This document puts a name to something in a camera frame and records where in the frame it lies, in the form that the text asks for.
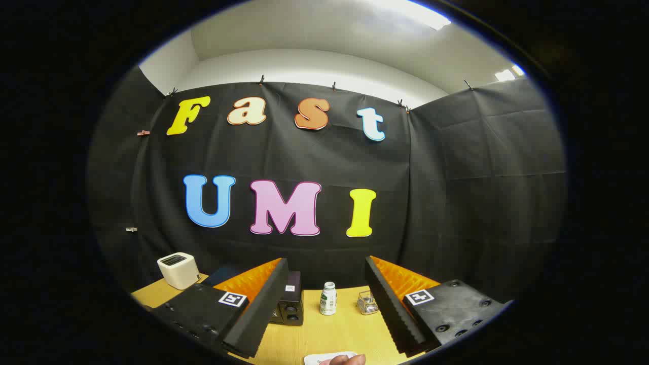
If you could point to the ceiling light panel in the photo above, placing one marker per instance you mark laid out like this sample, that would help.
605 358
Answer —
508 73

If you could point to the white bread toaster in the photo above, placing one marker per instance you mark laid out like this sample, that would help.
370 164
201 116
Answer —
178 269

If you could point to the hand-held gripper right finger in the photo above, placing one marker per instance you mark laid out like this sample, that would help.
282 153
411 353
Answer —
393 314

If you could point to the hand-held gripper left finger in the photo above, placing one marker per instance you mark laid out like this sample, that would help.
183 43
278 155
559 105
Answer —
256 314

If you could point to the white bottle with green label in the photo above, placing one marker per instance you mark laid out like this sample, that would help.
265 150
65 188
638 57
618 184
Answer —
328 300

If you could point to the white square plate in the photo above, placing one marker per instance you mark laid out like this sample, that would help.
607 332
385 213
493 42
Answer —
317 357

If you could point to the black toaster oven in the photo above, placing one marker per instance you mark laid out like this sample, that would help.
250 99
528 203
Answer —
291 304

